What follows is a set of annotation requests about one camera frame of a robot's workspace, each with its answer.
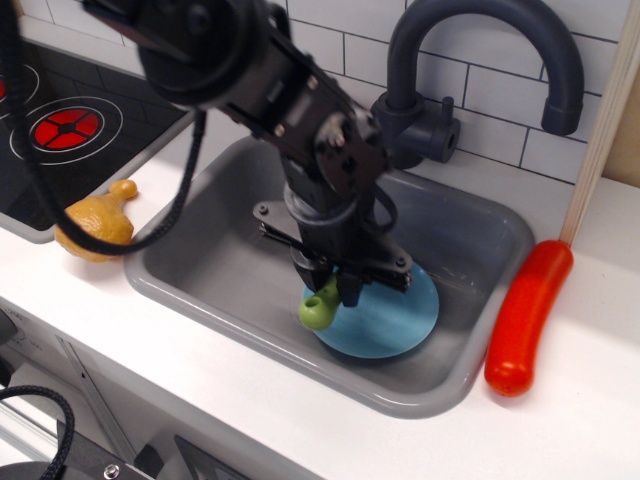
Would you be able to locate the black toy stovetop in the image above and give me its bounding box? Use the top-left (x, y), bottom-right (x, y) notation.
top-left (0, 37), bottom-right (196, 245)

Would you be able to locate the green handled grey spatula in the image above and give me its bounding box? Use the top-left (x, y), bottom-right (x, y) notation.
top-left (298, 275), bottom-right (342, 331)

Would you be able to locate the light wooden post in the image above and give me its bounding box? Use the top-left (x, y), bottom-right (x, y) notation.
top-left (559, 1), bottom-right (639, 248)

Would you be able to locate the blue plastic plate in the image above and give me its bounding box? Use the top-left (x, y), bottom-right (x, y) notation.
top-left (302, 265), bottom-right (440, 359)

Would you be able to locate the yellow toy chicken drumstick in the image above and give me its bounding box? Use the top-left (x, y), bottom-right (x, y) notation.
top-left (65, 179), bottom-right (138, 245)

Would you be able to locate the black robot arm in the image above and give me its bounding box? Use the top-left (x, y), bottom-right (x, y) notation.
top-left (83, 1), bottom-right (413, 307)

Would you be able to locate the red toy sausage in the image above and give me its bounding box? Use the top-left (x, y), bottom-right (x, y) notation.
top-left (484, 240), bottom-right (574, 397)

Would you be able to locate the grey plastic sink basin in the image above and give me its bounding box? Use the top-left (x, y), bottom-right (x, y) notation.
top-left (125, 138), bottom-right (534, 418)

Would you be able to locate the black braided cable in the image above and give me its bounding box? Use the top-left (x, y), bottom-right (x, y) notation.
top-left (0, 0), bottom-right (208, 257)

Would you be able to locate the dark grey toy faucet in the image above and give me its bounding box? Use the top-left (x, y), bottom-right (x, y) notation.
top-left (374, 1), bottom-right (585, 168)

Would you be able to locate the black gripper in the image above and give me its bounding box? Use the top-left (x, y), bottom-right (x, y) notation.
top-left (253, 185), bottom-right (413, 308)

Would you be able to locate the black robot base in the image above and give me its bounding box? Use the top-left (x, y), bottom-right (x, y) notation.
top-left (0, 384), bottom-right (241, 480)

